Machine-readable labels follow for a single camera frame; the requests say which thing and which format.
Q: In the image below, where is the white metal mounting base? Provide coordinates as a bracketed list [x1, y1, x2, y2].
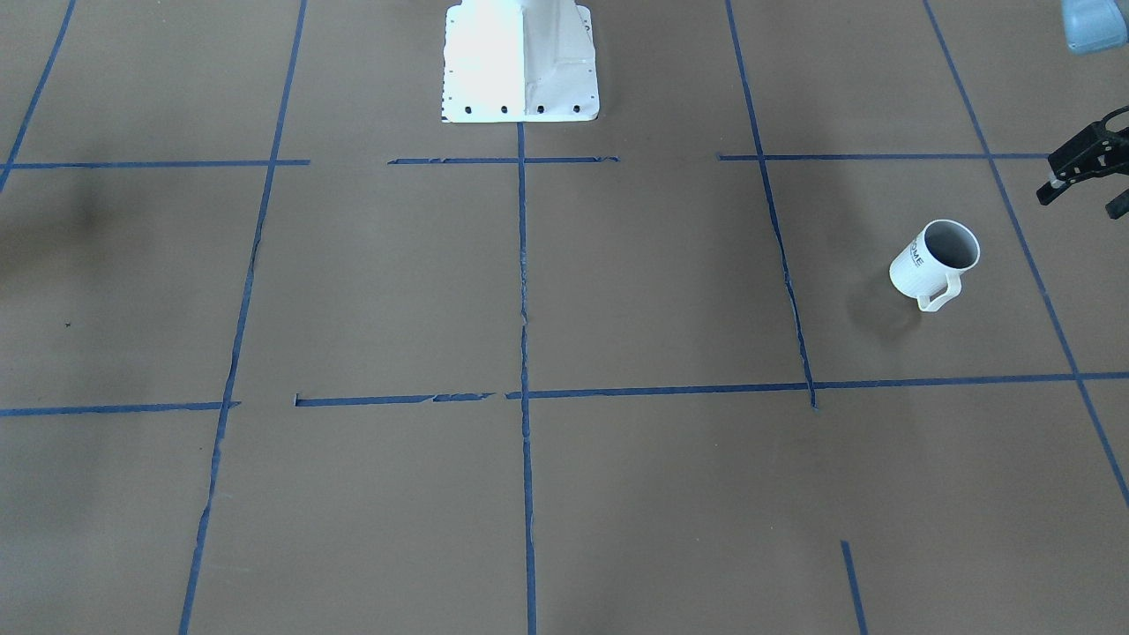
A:
[440, 1, 601, 124]

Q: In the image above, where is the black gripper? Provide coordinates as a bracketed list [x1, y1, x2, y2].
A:
[1036, 106, 1129, 220]

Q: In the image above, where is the white ribbed ceramic mug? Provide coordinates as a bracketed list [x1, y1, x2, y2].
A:
[889, 220, 981, 313]

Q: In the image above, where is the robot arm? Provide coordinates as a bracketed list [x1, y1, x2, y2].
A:
[1036, 1, 1128, 206]

